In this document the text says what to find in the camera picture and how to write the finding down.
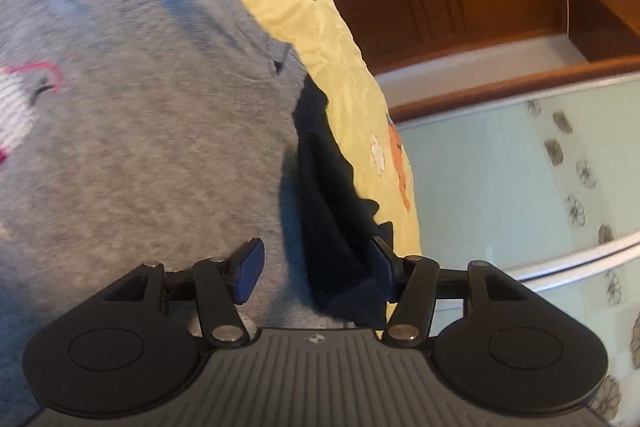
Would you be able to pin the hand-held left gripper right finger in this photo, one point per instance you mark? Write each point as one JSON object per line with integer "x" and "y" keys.
{"x": 381, "y": 263}

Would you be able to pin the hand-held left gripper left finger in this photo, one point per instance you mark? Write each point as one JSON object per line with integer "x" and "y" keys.
{"x": 248, "y": 269}

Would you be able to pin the dark navy garment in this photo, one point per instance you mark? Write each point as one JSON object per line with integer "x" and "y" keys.
{"x": 332, "y": 227}

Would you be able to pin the grey knit sweater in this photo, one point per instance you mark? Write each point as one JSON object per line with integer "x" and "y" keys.
{"x": 150, "y": 132}

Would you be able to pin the flower-patterned glass sliding door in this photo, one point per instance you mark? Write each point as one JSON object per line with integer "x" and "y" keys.
{"x": 500, "y": 187}

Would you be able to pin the yellow floral bed sheet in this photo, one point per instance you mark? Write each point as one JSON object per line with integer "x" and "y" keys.
{"x": 320, "y": 32}

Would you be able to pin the brown wooden door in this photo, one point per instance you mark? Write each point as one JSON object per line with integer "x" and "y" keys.
{"x": 450, "y": 7}

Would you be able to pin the brown wooden door frame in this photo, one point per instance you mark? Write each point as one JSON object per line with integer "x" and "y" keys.
{"x": 550, "y": 79}

